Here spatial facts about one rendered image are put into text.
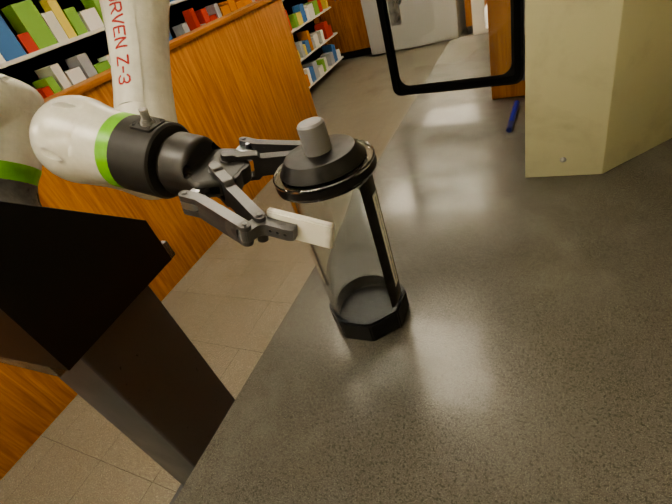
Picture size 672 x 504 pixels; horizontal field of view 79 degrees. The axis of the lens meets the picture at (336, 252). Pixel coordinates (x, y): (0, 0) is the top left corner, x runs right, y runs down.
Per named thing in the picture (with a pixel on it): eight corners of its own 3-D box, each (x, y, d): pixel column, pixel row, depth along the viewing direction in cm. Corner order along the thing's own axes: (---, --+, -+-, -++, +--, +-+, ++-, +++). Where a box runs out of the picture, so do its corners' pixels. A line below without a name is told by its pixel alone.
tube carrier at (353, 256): (418, 280, 55) (387, 133, 43) (397, 343, 48) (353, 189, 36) (346, 276, 60) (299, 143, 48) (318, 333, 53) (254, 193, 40)
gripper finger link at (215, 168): (218, 159, 46) (206, 163, 45) (267, 210, 40) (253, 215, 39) (224, 188, 49) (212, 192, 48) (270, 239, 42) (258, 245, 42)
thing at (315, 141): (382, 157, 44) (368, 96, 40) (353, 205, 38) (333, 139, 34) (309, 162, 48) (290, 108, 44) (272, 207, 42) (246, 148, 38)
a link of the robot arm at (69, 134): (-4, 162, 48) (18, 72, 48) (84, 184, 61) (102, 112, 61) (89, 187, 45) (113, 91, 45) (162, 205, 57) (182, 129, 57)
